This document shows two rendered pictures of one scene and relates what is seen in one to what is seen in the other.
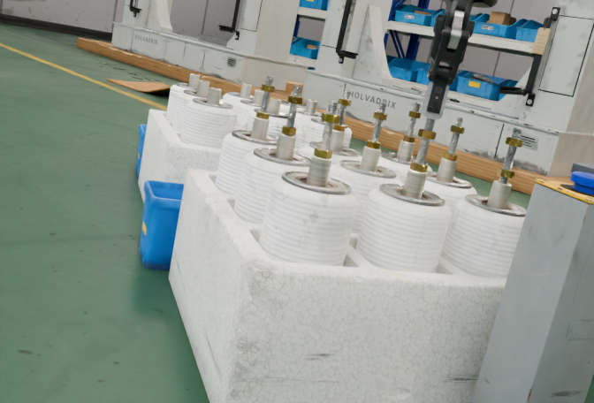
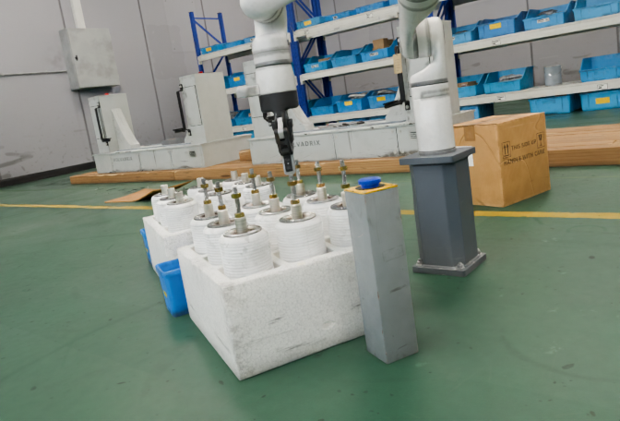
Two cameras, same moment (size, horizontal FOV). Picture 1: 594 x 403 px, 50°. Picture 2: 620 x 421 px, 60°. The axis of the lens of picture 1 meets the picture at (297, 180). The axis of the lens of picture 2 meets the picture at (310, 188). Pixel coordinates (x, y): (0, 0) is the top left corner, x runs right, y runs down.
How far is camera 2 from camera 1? 0.39 m
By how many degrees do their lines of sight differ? 4
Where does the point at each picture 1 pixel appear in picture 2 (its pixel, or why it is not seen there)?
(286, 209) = (230, 251)
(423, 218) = (304, 228)
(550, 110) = not seen: hidden behind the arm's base
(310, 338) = (267, 312)
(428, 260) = (316, 248)
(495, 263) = not seen: hidden behind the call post
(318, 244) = (253, 262)
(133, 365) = (184, 367)
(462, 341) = (351, 283)
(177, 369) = (208, 361)
